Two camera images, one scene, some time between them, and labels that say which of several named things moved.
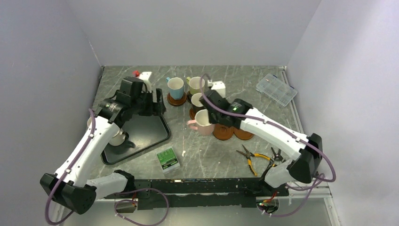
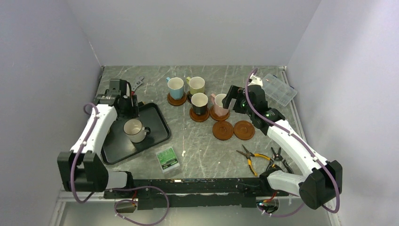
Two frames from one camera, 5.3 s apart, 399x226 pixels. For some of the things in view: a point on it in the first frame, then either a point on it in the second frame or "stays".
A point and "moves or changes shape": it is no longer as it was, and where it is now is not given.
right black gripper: (212, 118) to (232, 92)
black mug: (194, 100) stays
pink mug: (202, 123) moves or changes shape
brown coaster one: (176, 102) stays
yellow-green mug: (194, 83) stays
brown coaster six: (222, 132) stays
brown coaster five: (242, 134) stays
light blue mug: (176, 87) stays
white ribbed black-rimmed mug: (119, 138) to (134, 130)
